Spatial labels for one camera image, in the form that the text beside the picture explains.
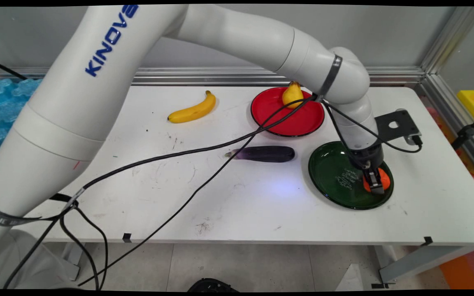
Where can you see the yellow banana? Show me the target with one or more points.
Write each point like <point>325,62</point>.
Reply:
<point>194,111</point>

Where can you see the yellow pear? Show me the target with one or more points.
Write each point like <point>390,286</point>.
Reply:
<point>291,96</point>

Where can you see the orange box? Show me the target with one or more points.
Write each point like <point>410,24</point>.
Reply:
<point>463,271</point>

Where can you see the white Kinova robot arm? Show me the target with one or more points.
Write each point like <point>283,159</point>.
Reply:
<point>76,102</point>

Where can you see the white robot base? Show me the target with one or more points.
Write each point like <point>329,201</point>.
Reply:
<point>35,267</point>

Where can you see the black object on floor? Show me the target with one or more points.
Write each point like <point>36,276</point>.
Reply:
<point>212,285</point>

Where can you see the red plate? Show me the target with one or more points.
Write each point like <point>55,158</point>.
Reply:
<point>270,107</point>

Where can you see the orange round fruit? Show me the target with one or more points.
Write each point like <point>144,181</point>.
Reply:
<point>386,179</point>

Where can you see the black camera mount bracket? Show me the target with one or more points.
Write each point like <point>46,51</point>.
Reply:
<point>397,125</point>

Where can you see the dark green plate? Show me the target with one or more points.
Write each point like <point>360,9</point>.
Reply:
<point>331,193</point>

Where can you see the black clamp stand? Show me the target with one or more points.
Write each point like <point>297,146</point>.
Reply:
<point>465,133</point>

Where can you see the black tape marker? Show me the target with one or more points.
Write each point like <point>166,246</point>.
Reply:
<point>428,241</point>
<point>127,237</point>

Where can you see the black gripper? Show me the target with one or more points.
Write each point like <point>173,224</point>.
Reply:
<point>368,156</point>

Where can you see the aluminium side rail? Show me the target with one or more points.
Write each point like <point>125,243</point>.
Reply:
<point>442,107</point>

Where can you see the purple eggplant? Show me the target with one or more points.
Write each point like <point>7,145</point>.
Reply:
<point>266,154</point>

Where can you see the grey table leg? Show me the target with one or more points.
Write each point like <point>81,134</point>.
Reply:
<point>70,269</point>
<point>418,261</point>

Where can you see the blue foam mat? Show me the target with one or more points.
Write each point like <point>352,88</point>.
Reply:
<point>2,107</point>

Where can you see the aluminium corner post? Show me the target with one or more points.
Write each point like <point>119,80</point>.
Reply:
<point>451,41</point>

